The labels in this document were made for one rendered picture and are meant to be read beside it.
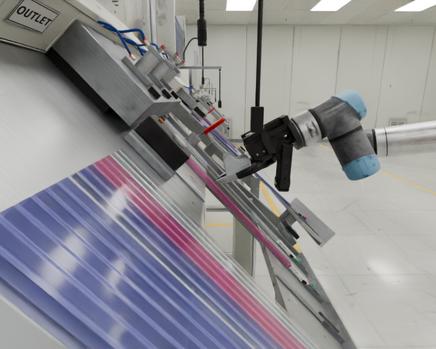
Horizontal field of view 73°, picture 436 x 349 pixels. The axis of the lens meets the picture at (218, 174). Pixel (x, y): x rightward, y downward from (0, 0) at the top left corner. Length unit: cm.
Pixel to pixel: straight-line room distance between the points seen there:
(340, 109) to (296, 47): 786
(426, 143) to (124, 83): 69
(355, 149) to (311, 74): 790
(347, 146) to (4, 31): 61
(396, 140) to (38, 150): 75
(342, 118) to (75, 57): 52
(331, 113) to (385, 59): 869
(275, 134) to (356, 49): 840
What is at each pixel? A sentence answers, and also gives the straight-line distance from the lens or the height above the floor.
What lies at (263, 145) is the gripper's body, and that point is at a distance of 67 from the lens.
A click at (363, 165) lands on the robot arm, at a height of 101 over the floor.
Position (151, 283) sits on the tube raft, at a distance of 21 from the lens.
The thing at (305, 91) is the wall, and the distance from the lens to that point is 853.
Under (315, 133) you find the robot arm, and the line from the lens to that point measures 69.
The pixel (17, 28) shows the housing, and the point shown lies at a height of 122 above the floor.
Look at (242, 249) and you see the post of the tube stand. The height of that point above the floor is 63.
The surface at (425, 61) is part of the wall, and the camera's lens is 992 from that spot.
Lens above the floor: 115
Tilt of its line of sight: 14 degrees down
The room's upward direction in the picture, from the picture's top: straight up
